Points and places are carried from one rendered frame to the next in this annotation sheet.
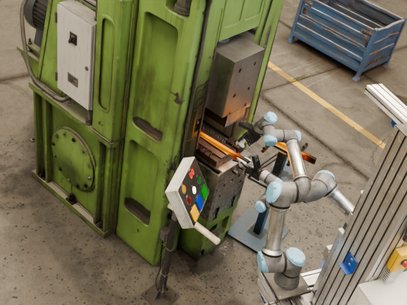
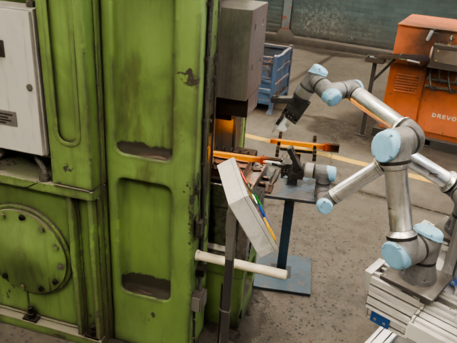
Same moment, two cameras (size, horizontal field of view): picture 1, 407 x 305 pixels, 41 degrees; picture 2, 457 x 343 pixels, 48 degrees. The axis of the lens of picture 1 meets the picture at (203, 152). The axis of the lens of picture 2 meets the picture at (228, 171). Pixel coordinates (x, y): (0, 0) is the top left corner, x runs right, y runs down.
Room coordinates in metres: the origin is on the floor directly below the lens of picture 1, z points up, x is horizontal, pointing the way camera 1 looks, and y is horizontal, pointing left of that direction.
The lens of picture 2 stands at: (0.73, 0.72, 2.08)
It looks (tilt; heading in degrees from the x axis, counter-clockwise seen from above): 26 degrees down; 341
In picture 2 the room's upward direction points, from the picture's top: 4 degrees clockwise
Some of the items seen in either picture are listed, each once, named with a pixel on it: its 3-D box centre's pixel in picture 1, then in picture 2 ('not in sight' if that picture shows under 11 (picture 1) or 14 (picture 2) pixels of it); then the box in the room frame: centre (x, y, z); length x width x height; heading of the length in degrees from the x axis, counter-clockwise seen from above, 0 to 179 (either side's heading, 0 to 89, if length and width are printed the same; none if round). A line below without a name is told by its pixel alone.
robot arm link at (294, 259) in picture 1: (292, 261); (424, 242); (2.11, -0.62, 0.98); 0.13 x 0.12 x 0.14; 106
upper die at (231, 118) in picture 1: (211, 101); (211, 96); (3.06, 0.02, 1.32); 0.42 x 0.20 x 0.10; 56
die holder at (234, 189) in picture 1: (200, 167); (207, 201); (3.11, -0.01, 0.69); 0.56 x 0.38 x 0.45; 56
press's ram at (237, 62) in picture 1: (222, 66); (216, 43); (3.09, -0.01, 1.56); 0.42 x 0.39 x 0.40; 56
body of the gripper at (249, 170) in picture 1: (254, 170); (292, 169); (2.83, -0.36, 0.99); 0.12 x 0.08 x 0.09; 56
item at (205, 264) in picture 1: (207, 253); (243, 316); (2.91, -0.19, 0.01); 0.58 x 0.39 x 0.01; 146
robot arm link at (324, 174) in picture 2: (274, 182); (324, 173); (2.74, -0.49, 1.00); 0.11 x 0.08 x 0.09; 56
